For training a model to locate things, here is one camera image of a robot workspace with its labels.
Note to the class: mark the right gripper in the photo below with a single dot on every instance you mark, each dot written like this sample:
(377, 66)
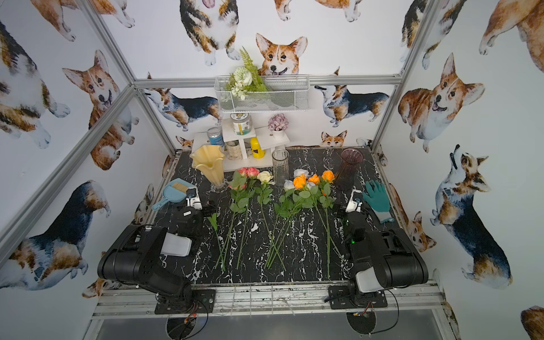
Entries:
(348, 214)

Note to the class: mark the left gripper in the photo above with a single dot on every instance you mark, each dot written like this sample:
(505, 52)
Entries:
(203, 210)

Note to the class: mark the pink rose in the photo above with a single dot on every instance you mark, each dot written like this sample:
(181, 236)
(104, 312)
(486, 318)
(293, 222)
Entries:
(238, 192)
(250, 175)

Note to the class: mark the orange rose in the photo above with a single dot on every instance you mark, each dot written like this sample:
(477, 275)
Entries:
(327, 201)
(315, 187)
(296, 197)

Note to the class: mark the cream rose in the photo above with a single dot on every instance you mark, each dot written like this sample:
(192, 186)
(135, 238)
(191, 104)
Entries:
(265, 198)

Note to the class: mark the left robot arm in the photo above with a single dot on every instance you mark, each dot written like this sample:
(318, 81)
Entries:
(134, 258)

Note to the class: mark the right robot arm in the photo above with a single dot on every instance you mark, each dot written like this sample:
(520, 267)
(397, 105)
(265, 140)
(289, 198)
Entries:
(382, 259)

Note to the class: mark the teal dustpan with brush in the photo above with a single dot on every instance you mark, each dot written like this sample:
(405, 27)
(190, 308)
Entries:
(175, 191)

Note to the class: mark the teal rubber glove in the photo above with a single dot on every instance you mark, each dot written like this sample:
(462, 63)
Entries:
(377, 198)

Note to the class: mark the yellow fluted vase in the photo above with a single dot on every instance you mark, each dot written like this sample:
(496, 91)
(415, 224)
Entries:
(208, 159)

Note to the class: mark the purple glass vase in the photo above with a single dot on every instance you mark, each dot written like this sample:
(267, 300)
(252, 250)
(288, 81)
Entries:
(351, 158)

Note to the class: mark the white rose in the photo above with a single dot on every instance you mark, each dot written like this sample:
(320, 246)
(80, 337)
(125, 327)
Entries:
(301, 173)
(297, 196)
(284, 210)

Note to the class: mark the blue tin can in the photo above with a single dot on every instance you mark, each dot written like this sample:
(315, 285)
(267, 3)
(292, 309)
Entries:
(215, 136)

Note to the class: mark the white wooden shelf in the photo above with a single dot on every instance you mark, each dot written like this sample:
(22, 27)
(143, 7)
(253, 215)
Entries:
(266, 140)

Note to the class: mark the yellow bottle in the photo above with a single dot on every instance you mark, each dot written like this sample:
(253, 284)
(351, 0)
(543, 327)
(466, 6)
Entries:
(257, 151)

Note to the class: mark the clear glass cylinder vase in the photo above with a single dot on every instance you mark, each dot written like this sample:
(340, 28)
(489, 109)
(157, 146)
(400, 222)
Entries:
(280, 166)

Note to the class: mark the white lidded jar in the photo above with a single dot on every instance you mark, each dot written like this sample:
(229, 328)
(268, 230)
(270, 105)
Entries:
(242, 123)

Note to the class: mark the small pink potted flower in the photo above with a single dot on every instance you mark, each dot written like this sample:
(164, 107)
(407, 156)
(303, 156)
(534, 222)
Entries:
(277, 125)

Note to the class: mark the white green artificial bouquet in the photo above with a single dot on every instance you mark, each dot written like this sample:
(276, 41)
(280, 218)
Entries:
(245, 79)

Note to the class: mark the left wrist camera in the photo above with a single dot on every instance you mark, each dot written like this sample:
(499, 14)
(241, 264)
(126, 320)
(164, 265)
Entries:
(192, 198)

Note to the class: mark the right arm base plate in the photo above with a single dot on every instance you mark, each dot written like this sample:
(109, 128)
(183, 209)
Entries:
(344, 298)

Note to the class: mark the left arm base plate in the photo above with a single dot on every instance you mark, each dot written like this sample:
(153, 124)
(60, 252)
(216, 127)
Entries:
(199, 301)

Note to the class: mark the white wire basket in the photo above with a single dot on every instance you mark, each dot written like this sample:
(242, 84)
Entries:
(285, 93)

